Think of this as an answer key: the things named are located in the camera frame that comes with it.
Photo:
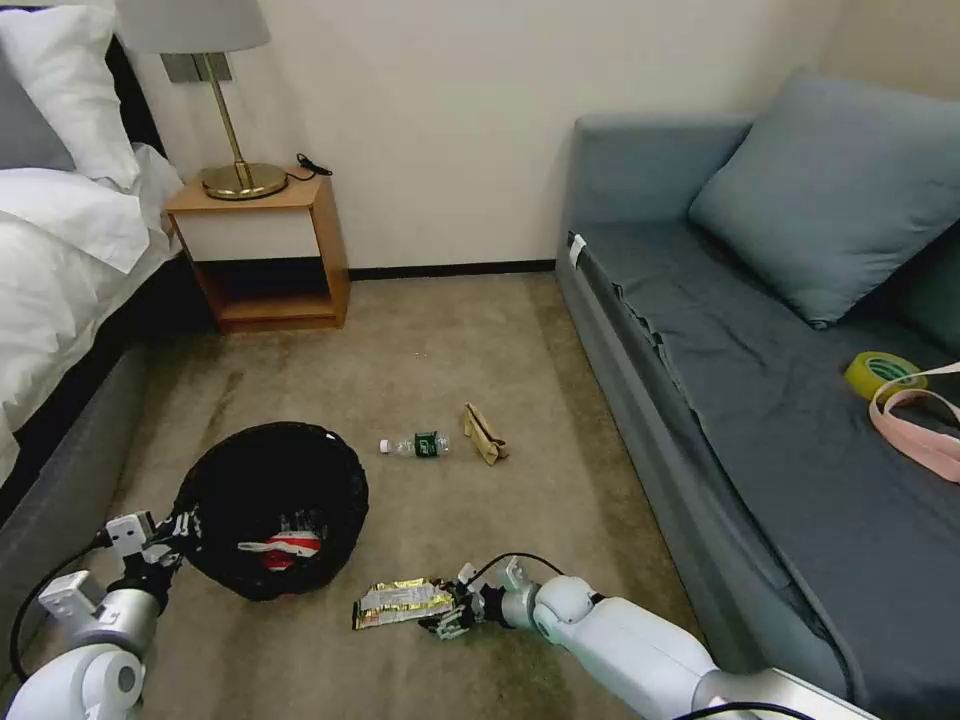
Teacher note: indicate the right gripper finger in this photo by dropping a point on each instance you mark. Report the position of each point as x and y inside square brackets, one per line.
[450, 624]
[456, 589]

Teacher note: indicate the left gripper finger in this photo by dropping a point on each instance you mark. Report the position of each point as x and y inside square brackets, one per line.
[186, 526]
[174, 553]

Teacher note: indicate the gold foil snack wrapper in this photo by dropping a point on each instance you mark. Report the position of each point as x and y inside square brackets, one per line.
[397, 600]

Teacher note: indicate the black mesh trash bin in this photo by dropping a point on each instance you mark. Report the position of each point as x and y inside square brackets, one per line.
[262, 480]

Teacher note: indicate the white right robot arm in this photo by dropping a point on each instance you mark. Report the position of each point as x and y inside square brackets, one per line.
[637, 649]

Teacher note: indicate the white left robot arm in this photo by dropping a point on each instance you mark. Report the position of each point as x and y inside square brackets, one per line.
[82, 675]

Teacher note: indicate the red white crumpled packaging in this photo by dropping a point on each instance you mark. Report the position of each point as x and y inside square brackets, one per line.
[283, 549]

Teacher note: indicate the clear plastic bottle green label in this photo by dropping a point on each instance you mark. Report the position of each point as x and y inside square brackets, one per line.
[424, 444]

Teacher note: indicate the white duvet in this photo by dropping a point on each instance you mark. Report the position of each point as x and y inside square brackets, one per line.
[60, 262]

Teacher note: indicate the wooden nightstand white drawer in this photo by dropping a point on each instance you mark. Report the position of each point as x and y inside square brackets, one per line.
[255, 232]

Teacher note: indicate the brass table lamp grey shade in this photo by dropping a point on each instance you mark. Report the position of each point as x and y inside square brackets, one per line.
[240, 180]

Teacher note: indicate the dark grey sofa sheet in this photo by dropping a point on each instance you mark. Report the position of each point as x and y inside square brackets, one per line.
[787, 420]

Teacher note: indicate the white sofa label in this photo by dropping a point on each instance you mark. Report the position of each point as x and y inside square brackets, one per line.
[577, 250]

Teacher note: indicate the black bed headboard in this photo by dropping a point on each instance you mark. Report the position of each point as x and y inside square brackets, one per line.
[139, 105]

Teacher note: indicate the grey pillow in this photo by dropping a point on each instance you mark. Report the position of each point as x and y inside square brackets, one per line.
[26, 124]

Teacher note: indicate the yellow tape roll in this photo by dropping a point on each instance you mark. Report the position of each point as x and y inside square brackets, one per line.
[862, 375]

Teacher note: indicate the white pillow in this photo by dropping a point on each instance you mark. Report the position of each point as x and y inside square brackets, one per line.
[67, 97]

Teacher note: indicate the blue-grey sofa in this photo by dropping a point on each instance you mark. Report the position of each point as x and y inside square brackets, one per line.
[637, 172]

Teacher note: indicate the blue-grey square cushion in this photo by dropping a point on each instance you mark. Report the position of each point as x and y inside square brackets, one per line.
[817, 202]

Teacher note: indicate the dark teal cushion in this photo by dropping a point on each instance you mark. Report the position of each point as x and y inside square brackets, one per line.
[934, 307]

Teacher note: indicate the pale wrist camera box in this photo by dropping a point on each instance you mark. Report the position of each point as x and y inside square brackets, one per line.
[468, 573]
[129, 534]

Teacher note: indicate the grey upholstered bed frame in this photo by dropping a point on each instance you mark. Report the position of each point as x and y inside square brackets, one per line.
[67, 457]

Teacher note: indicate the metal wall switch panel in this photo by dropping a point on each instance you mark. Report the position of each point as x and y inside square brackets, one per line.
[196, 67]

